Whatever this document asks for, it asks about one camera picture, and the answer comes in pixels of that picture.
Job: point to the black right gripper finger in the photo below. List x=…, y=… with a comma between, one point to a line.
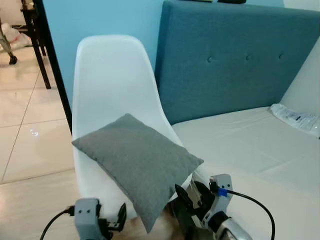
x=202, y=192
x=183, y=196

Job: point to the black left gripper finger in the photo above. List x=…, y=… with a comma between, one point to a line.
x=122, y=215

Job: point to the grey pillow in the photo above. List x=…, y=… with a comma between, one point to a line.
x=135, y=155

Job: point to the white plastic chair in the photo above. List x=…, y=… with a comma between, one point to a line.
x=115, y=75

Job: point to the bed with white sheet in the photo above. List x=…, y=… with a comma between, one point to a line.
x=250, y=150

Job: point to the clear plastic bag blue print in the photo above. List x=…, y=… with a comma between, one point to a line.
x=295, y=117

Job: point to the teal upholstered headboard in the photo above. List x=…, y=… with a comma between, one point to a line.
x=235, y=55

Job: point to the flat black item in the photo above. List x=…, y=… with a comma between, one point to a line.
x=231, y=1

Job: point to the silver legged robot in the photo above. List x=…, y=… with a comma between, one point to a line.
x=6, y=47

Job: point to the dark wooden table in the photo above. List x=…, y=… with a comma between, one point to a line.
x=35, y=30

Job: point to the white plastic bag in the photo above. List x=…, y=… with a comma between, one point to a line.
x=20, y=37

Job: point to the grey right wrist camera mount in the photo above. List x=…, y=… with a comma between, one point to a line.
x=222, y=187

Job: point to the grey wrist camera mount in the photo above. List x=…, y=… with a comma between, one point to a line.
x=222, y=187
x=86, y=215

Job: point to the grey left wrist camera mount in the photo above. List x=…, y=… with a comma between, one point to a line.
x=86, y=215

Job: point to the black door frame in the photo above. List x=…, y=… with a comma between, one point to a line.
x=50, y=60

